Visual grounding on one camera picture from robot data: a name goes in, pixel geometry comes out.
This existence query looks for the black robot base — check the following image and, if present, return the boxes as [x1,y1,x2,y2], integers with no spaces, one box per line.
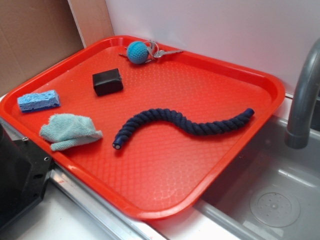
[0,126,53,231]

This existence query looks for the silver keys on ring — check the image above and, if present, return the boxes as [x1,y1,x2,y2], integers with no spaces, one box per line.
[118,40,183,64]

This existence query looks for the brown cardboard panel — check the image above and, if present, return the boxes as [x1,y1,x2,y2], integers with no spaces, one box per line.
[0,0,114,96]

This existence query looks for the dark blue twisted rope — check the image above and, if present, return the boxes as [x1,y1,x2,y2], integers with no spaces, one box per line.
[112,107,255,151]

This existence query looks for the grey sink faucet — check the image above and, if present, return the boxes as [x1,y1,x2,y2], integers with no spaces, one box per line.
[284,40,320,149]

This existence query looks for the red plastic tray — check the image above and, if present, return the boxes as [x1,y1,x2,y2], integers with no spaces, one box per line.
[0,36,285,220]

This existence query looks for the grey plastic sink basin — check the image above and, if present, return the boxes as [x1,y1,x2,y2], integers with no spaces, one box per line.
[195,117,320,240]

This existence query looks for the blue sponge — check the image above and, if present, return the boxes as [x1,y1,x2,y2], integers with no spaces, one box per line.
[17,90,61,113]

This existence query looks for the light blue cloth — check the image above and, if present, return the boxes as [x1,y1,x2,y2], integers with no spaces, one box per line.
[39,113,103,152]

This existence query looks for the black rectangular block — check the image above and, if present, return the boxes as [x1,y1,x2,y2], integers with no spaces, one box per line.
[92,68,124,96]

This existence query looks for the blue crocheted ball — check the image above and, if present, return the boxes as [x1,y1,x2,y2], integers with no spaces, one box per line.
[126,41,149,65]

